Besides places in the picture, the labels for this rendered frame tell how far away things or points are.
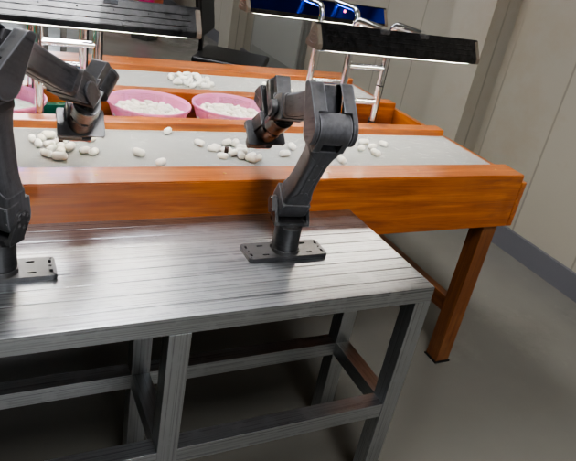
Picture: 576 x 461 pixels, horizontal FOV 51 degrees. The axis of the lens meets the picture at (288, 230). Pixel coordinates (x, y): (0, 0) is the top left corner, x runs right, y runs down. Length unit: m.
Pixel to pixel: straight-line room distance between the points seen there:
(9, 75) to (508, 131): 2.78
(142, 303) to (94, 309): 0.09
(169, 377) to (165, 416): 0.10
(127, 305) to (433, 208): 1.05
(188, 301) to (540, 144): 2.42
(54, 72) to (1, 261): 0.36
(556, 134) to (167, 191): 2.22
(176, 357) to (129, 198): 0.42
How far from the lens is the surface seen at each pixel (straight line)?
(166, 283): 1.25
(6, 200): 1.17
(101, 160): 1.61
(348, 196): 1.69
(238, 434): 1.44
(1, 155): 1.14
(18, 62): 1.09
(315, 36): 1.84
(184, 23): 1.67
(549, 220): 3.27
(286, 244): 1.37
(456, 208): 1.96
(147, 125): 1.85
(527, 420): 2.31
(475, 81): 3.45
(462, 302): 2.25
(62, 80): 1.23
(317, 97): 1.17
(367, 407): 1.58
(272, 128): 1.47
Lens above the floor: 1.35
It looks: 26 degrees down
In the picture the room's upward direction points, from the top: 11 degrees clockwise
